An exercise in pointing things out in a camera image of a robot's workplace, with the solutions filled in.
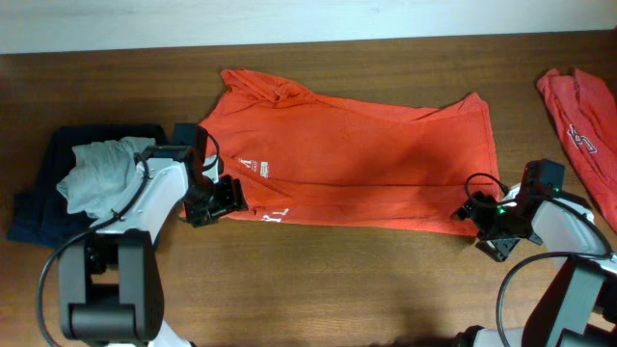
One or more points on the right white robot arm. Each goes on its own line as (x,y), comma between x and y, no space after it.
(540,211)

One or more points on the folded navy blue garment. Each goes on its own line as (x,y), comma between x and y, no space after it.
(40,214)

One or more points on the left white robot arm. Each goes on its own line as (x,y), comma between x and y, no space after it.
(110,291)

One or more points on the orange t-shirt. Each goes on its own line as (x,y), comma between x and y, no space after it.
(311,159)

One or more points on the folded grey garment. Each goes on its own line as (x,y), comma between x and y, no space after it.
(102,172)

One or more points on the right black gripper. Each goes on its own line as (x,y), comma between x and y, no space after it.
(476,208)

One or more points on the red printed t-shirt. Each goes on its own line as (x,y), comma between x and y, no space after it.
(583,110)

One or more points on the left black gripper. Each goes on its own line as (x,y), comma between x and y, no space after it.
(233,198)

